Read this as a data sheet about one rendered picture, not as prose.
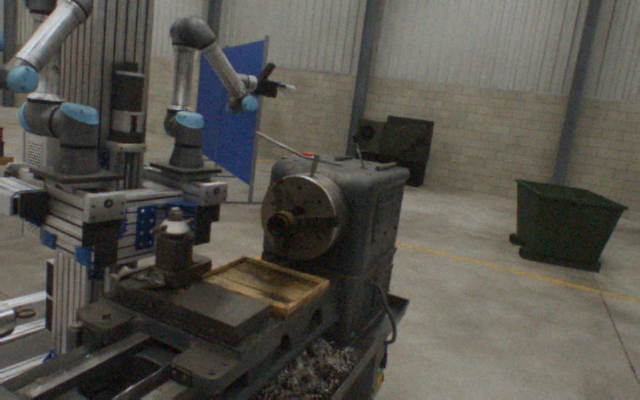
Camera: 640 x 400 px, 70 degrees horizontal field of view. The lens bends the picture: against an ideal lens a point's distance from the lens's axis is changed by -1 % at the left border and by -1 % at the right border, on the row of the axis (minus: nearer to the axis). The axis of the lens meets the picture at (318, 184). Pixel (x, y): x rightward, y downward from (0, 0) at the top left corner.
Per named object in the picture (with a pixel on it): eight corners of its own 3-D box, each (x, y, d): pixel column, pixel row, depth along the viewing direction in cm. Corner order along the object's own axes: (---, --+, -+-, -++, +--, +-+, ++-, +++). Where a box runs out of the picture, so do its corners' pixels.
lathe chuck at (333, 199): (265, 238, 186) (282, 163, 179) (334, 267, 174) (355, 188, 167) (252, 242, 178) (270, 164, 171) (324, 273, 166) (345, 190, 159)
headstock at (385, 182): (316, 224, 250) (325, 152, 243) (401, 245, 230) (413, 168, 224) (255, 248, 196) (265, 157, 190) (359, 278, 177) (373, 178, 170)
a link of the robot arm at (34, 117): (50, 140, 155) (56, -28, 146) (14, 134, 158) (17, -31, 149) (76, 139, 167) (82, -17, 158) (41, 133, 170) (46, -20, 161)
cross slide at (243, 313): (150, 276, 139) (151, 262, 138) (270, 319, 121) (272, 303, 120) (104, 293, 124) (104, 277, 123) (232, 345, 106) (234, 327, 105)
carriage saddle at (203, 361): (153, 292, 142) (154, 274, 141) (282, 341, 122) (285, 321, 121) (63, 329, 115) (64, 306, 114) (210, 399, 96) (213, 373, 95)
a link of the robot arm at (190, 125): (179, 144, 193) (181, 112, 191) (169, 140, 204) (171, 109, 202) (206, 146, 200) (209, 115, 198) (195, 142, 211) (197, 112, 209)
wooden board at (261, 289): (243, 264, 175) (244, 254, 175) (328, 291, 161) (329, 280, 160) (189, 287, 148) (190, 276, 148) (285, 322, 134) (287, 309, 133)
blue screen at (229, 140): (174, 158, 1002) (182, 47, 964) (210, 160, 1039) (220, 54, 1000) (223, 203, 642) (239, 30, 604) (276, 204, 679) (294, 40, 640)
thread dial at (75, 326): (78, 352, 118) (79, 317, 117) (87, 357, 117) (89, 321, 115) (65, 359, 115) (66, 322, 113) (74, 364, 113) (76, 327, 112)
